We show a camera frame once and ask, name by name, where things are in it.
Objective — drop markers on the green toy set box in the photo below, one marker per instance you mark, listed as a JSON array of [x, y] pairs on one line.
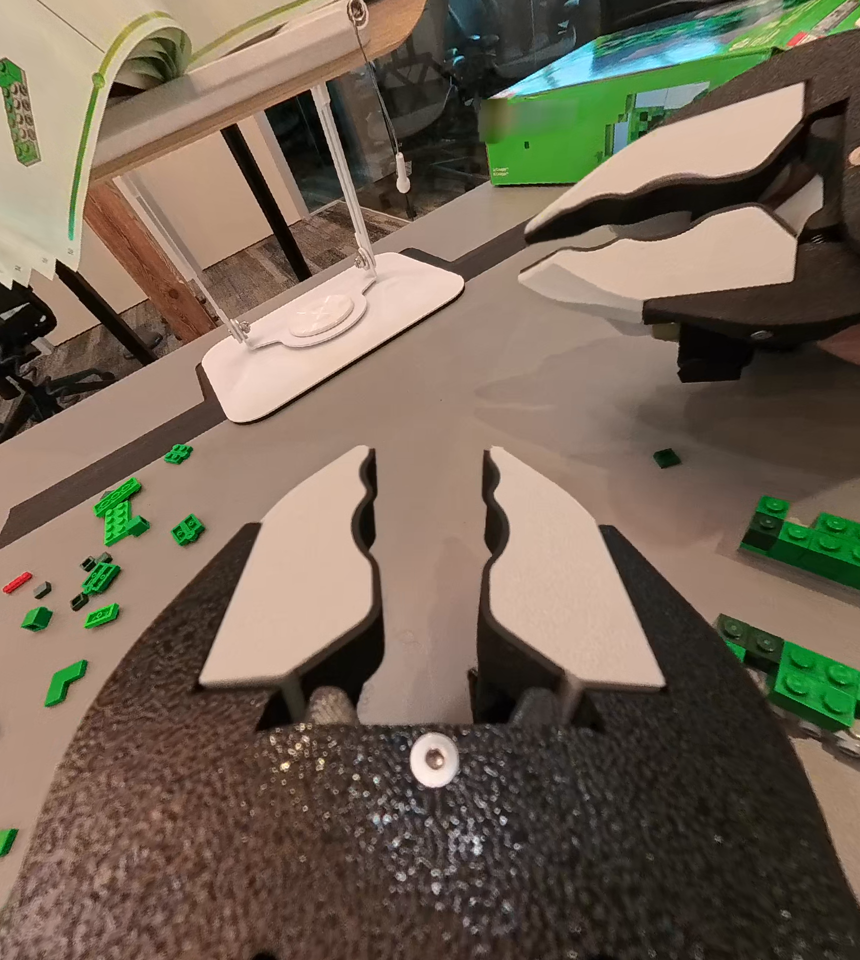
[[550, 161]]

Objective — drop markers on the small green plate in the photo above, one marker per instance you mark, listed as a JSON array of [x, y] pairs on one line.
[[188, 530], [177, 454]]

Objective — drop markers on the wooden desk with black legs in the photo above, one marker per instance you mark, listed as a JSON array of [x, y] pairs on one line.
[[265, 202]]

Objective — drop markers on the green narrow jumper plate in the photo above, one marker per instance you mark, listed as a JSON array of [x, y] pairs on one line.
[[101, 616]]

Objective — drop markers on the long green holed plate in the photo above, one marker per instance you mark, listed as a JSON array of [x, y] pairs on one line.
[[116, 499]]

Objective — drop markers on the white book stand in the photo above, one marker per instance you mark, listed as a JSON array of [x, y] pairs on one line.
[[400, 300]]

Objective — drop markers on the black tape strip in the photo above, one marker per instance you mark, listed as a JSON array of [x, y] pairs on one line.
[[62, 499]]

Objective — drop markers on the green square jumper plate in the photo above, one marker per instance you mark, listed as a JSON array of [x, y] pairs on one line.
[[104, 579]]

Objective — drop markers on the dark green stepped piece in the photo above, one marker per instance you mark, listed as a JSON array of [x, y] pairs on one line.
[[89, 562]]

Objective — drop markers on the medium green studded plate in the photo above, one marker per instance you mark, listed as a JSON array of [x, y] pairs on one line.
[[121, 525]]

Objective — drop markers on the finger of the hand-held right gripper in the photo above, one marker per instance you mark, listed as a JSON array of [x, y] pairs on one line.
[[700, 150], [662, 262]]

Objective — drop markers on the grey desk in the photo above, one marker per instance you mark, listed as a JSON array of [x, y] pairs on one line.
[[512, 390]]

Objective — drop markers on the wooden post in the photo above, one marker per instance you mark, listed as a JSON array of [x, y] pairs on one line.
[[152, 277]]

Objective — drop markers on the small red bar piece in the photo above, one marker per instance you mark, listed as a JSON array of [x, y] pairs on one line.
[[17, 583]]

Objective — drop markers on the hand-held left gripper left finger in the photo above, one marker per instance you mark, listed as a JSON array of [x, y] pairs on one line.
[[295, 592]]

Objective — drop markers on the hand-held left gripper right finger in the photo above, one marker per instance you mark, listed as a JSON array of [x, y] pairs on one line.
[[572, 600]]

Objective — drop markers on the bright green slope brick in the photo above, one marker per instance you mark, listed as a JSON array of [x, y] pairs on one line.
[[37, 619]]

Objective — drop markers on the building instruction booklet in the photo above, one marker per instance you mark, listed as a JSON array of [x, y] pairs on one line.
[[55, 45]]

